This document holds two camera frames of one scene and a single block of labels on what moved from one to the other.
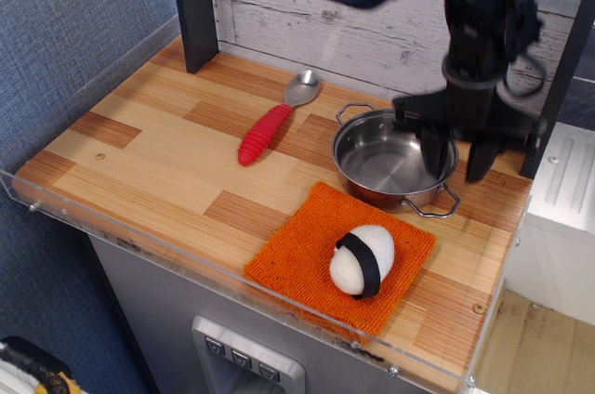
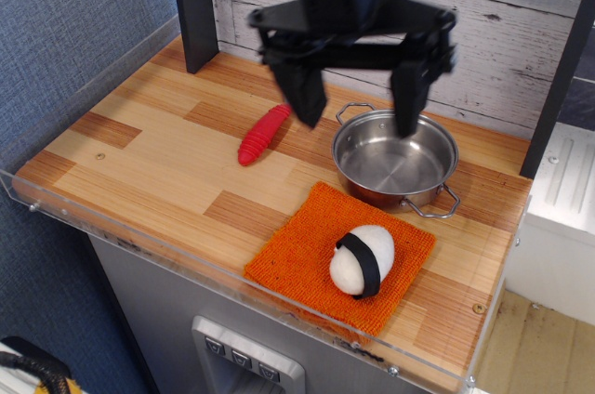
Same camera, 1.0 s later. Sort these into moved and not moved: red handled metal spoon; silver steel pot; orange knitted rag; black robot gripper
Moved: black robot gripper
Not moved: silver steel pot; red handled metal spoon; orange knitted rag
